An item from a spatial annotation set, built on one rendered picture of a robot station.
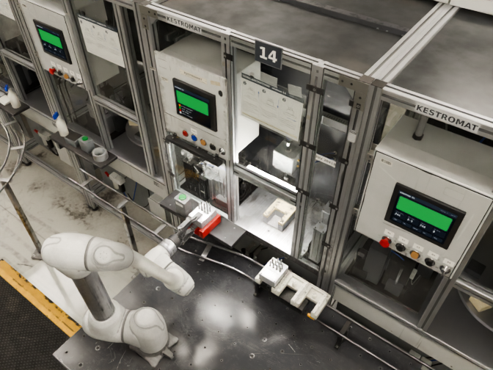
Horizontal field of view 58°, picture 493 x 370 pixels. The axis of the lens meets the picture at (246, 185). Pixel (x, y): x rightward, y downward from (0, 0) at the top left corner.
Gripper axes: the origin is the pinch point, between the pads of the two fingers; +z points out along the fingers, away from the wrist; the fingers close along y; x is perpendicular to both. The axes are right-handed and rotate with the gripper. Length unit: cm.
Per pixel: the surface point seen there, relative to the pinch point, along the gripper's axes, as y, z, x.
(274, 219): -8.7, 30.7, -29.9
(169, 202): -8.6, 6.0, 27.5
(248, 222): -9.0, 21.1, -18.9
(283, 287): -12, -1, -57
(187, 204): 0.7, 5.0, 11.4
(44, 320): -97, -73, 87
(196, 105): 65, 14, 4
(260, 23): 101, 37, -15
